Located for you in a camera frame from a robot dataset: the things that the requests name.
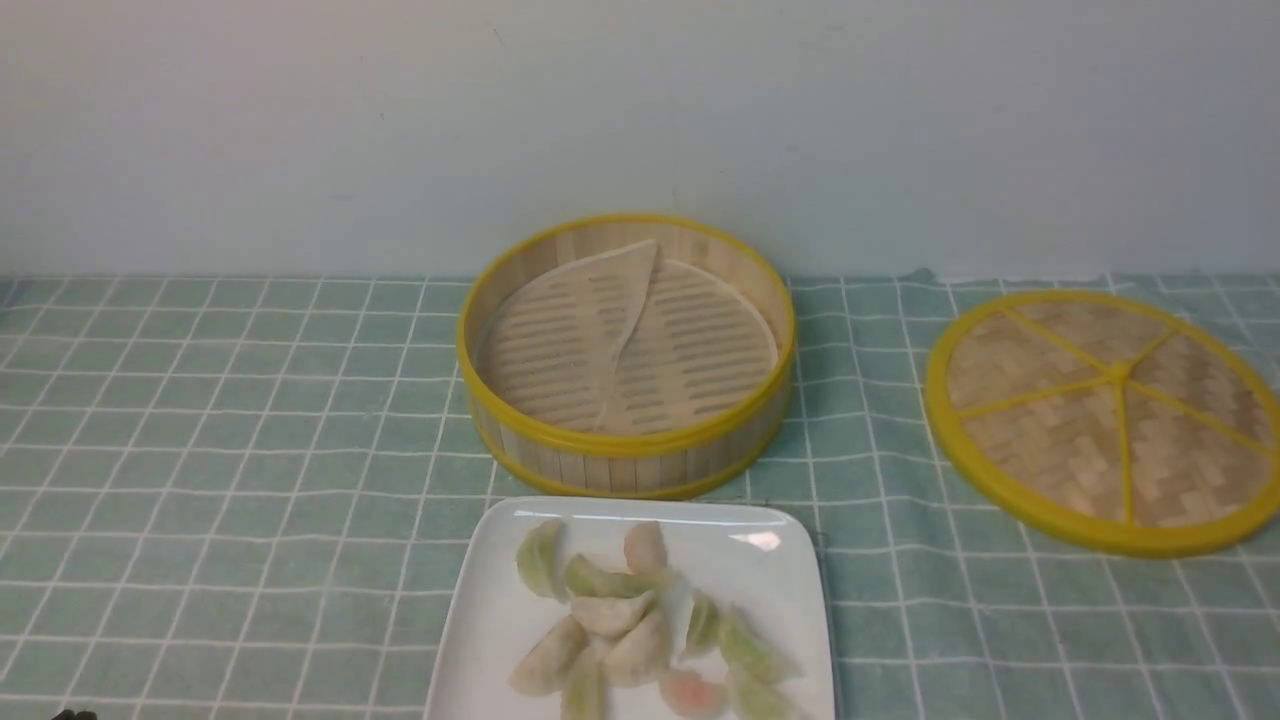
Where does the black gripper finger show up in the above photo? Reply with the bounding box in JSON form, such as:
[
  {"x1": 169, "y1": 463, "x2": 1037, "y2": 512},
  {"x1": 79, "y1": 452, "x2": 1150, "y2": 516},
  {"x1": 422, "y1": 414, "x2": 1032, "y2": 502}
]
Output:
[{"x1": 52, "y1": 710, "x2": 99, "y2": 720}]

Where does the white square plate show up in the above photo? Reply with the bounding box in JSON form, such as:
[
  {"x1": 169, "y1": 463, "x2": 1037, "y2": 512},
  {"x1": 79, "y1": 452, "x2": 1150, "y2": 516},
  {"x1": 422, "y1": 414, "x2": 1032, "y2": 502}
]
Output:
[{"x1": 424, "y1": 497, "x2": 838, "y2": 719}]

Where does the green checkered tablecloth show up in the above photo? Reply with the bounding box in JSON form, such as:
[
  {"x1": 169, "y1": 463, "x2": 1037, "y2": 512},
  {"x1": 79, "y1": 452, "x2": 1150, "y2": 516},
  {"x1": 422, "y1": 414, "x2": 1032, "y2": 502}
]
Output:
[{"x1": 1, "y1": 272, "x2": 1279, "y2": 719}]

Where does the white dumpling lower left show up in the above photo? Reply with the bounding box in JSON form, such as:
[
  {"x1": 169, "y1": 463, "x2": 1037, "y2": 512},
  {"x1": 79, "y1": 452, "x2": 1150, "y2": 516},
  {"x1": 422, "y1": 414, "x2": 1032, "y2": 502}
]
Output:
[{"x1": 507, "y1": 615, "x2": 590, "y2": 697}]

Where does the white dumpling lower centre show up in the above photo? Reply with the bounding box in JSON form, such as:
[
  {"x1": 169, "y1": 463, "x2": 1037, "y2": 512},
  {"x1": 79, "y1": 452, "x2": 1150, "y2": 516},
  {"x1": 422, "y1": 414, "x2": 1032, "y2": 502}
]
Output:
[{"x1": 602, "y1": 607, "x2": 673, "y2": 688}]

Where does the white pinkish dumpling top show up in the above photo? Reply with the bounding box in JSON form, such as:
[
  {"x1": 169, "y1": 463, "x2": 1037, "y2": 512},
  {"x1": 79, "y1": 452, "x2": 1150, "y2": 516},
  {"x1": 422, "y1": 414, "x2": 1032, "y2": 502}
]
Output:
[{"x1": 623, "y1": 520, "x2": 668, "y2": 575}]

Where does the pink dumpling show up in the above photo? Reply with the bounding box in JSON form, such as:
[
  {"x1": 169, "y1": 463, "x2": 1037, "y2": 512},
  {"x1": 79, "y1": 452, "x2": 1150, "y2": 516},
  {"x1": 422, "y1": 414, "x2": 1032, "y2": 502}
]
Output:
[{"x1": 657, "y1": 669, "x2": 727, "y2": 719}]

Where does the small green dumpling right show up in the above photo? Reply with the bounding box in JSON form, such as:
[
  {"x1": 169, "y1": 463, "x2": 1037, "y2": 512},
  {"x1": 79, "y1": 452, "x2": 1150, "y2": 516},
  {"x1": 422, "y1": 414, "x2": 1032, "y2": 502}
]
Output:
[{"x1": 678, "y1": 589, "x2": 721, "y2": 661}]

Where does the yellow rimmed bamboo steamer basket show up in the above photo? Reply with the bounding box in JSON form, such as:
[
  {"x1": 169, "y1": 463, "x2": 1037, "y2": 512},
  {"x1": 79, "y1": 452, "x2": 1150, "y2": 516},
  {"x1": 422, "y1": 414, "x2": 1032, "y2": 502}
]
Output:
[{"x1": 456, "y1": 214, "x2": 797, "y2": 498}]

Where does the perforated white steamer liner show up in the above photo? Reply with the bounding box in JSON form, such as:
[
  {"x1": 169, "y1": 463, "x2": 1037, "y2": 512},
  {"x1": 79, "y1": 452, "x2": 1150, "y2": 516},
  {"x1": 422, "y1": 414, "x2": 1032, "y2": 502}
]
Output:
[{"x1": 477, "y1": 240, "x2": 780, "y2": 436}]

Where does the yellow rimmed woven steamer lid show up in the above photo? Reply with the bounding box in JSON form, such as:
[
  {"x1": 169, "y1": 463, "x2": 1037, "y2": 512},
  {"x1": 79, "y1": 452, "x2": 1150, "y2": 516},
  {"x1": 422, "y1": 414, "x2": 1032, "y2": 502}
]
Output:
[{"x1": 923, "y1": 290, "x2": 1279, "y2": 559}]

